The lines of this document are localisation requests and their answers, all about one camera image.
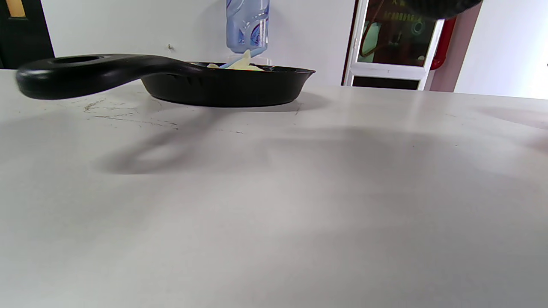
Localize black frying pan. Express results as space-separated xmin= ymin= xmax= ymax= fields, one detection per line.
xmin=16 ymin=53 xmax=316 ymax=107

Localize light blue dessert shovel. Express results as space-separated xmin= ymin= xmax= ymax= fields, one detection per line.
xmin=218 ymin=46 xmax=268 ymax=69

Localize glass fire hydrant cabinet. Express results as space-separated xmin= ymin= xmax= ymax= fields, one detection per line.
xmin=341 ymin=0 xmax=446 ymax=91

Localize blue water jug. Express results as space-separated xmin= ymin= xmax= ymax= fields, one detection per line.
xmin=226 ymin=0 xmax=270 ymax=54

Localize person's left hand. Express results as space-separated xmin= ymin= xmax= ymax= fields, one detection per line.
xmin=407 ymin=0 xmax=483 ymax=20

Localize black door with amber window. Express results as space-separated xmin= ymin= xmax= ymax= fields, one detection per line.
xmin=0 ymin=0 xmax=55 ymax=70

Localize red pipe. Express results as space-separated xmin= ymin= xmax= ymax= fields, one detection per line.
xmin=429 ymin=17 xmax=458 ymax=71

